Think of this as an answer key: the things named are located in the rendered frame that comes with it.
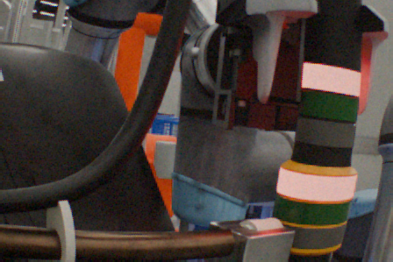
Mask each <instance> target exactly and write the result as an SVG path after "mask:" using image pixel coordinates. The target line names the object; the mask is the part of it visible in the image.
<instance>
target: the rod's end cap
mask: <svg viewBox="0 0 393 262"><path fill-rule="evenodd" d="M239 224H242V225H240V226H242V227H245V228H247V229H250V230H251V229H254V230H268V229H274V228H282V223H281V222H280V221H279V220H276V219H275V218H266V219H257V220H251V221H244V222H241V223H239Z"/></svg>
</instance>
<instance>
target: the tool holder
mask: <svg viewBox="0 0 393 262"><path fill-rule="evenodd" d="M257 219H258V218H254V219H244V220H238V221H222V222H211V223H209V228H208V230H219V229H230V230H231V231H232V234H233V237H234V242H235V246H234V250H233V252H232V254H230V255H229V256H227V257H221V258H205V259H204V261H205V262H288V260H289V253H290V250H291V247H292V243H293V237H294V236H295V231H294V230H291V229H289V228H285V227H282V228H274V229H268V230H254V229H251V230H250V229H247V228H245V227H242V226H240V225H242V224H239V223H241V222H244V221H251V220H257Z"/></svg>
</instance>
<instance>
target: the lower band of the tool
mask: <svg viewBox="0 0 393 262"><path fill-rule="evenodd" d="M282 169H284V170H286V171H291V172H292V173H300V174H308V175H311V176H313V175H315V176H320V177H322V176H325V177H335V178H339V177H344V178H347V177H352V176H355V175H357V172H356V170H355V169H354V168H353V167H351V166H350V167H342V168H337V167H325V166H322V167H321V166H309V165H305V164H300V163H297V162H295V161H291V160H288V161H286V162H284V163H283V164H282ZM276 193H277V194H278V195H280V196H282V197H284V198H285V197H286V198H288V199H290V200H291V199H293V200H295V201H300V202H314V203H317V202H318V203H338V202H348V201H351V200H352V198H350V199H345V200H343V201H318V200H315V201H313V200H310V199H309V200H306V199H300V198H297V197H296V198H294V197H291V196H287V195H284V194H281V193H279V192H278V191H277V192H276ZM272 217H273V218H275V217H274V216H273V215H272ZM275 219H276V220H279V221H280V222H281V223H282V224H284V223H285V224H287V225H291V226H296V227H302V228H303V227H305V228H313V229H314V228H318V229H320V228H324V229H325V228H332V227H339V226H341V225H343V224H345V223H347V220H346V221H345V222H343V223H340V224H333V225H326V226H322V225H320V226H316V225H314V226H311V225H302V224H295V223H287V222H284V221H281V220H280V219H277V218H275ZM340 246H341V244H338V245H336V246H334V247H332V248H325V249H319V250H318V249H314V250H312V249H309V250H307V249H297V248H295V249H294V248H291V250H290V253H289V254H294V255H307V256H309V255H311V256H314V255H320V254H327V253H329V252H333V251H335V250H337V249H338V248H339V247H340Z"/></svg>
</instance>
